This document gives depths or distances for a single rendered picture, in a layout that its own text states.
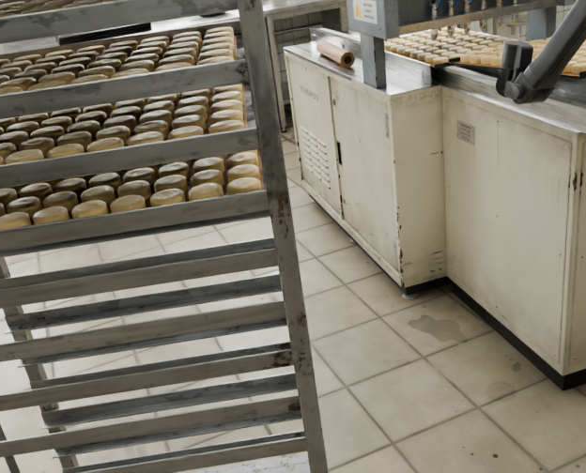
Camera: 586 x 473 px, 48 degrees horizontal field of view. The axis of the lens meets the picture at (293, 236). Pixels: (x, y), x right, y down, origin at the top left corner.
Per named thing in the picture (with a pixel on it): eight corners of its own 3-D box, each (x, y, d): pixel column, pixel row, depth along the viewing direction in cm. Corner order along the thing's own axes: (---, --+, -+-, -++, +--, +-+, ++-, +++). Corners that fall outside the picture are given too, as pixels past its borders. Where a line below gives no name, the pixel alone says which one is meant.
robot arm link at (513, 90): (517, 101, 152) (547, 99, 155) (527, 51, 146) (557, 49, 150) (485, 89, 161) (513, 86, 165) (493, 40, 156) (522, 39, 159)
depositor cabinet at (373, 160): (302, 199, 366) (283, 47, 330) (418, 172, 381) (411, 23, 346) (403, 307, 254) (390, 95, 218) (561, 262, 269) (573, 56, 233)
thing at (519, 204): (445, 294, 259) (438, 68, 221) (520, 272, 266) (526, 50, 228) (561, 400, 197) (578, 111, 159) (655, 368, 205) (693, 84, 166)
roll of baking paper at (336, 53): (316, 53, 302) (315, 40, 299) (329, 52, 303) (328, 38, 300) (341, 68, 266) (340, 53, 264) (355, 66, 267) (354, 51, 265)
